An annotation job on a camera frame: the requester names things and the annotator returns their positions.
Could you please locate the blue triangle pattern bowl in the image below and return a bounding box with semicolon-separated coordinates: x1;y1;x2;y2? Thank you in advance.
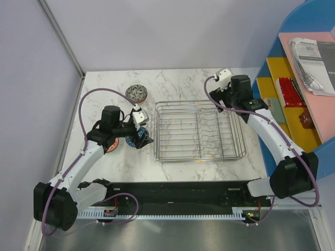
125;127;149;148

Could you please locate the leaf pattern bowl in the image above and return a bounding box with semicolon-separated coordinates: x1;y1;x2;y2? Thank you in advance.
126;84;148;104

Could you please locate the metal wire dish rack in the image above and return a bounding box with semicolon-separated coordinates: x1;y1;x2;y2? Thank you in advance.
154;100;247;163

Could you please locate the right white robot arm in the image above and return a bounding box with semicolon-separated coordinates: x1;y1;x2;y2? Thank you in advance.
205;70;319;206

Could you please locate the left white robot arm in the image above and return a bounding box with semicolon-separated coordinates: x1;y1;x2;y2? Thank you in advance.
33;105;153;231

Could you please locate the orange floral bowl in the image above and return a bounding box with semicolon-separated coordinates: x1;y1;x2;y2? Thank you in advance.
106;138;119;153

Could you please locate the pale green box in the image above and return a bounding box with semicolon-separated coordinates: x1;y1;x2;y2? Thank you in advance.
264;98;287;124

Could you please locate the red patterned box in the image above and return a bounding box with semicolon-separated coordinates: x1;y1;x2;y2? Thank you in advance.
276;77;306;108

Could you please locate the blue wooden shelf unit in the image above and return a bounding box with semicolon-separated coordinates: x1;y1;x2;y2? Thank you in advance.
252;1;334;181

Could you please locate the brown small toy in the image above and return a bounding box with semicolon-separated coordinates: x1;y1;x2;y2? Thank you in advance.
299;110;315;129

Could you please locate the spiral bound booklet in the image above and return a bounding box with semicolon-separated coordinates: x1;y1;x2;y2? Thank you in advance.
289;38;334;97

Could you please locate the aluminium corner profile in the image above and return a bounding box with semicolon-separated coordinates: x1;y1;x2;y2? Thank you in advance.
36;0;86;78

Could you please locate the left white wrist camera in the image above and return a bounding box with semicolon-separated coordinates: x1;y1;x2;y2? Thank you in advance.
132;110;150;126

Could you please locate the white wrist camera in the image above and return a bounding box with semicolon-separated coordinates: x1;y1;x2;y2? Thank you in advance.
214;69;233;92
132;110;150;126

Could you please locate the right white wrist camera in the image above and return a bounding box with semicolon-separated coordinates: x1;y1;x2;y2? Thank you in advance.
214;69;233;92

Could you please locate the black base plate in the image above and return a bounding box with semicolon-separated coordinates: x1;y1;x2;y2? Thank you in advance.
83;180;273;216

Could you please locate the white cable duct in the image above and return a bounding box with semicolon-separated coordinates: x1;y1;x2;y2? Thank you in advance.
77;204;259;221

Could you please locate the aluminium rail frame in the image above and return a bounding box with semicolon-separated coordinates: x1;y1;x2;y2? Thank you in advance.
269;193;324;211

